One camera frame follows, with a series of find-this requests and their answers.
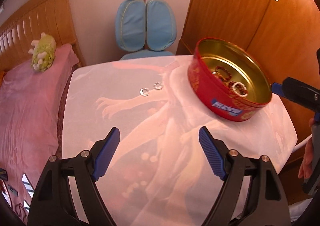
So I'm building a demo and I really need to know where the white pearl bracelet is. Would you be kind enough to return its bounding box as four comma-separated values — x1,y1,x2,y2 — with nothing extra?
231,81,249,98

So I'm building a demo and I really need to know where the silver hoop earring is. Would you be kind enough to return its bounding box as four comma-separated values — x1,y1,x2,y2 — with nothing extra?
153,82,163,90
139,88,150,97

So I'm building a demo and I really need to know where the person's right hand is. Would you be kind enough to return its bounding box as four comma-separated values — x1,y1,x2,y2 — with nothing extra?
298,118,316,180

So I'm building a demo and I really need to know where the light grey jacket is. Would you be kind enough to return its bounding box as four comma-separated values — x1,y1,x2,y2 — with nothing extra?
289,198,312,223

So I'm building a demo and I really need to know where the round red gold tin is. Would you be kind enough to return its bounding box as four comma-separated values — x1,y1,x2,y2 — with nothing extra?
187,38,272,122

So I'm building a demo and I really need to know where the wooden wardrobe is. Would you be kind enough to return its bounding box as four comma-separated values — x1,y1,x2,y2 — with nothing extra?
177,0,319,170

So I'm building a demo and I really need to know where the pink bed blanket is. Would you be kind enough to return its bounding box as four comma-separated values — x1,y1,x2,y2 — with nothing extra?
1,44,79,223

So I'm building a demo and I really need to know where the white printed tablecloth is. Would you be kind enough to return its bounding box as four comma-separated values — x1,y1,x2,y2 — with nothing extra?
61,54,298,226

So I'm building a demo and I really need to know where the green cabbage plush toy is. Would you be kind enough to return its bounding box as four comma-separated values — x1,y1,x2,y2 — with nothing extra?
28,32,56,72

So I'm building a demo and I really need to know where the blue ergonomic chair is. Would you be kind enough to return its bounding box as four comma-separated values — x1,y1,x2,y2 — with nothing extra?
115,0,177,60

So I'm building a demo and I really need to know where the wooden bed headboard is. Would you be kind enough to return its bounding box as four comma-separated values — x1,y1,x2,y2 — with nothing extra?
1,0,86,71

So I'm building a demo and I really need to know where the dark red bead bracelet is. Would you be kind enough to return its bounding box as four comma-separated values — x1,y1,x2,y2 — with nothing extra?
212,66,233,83

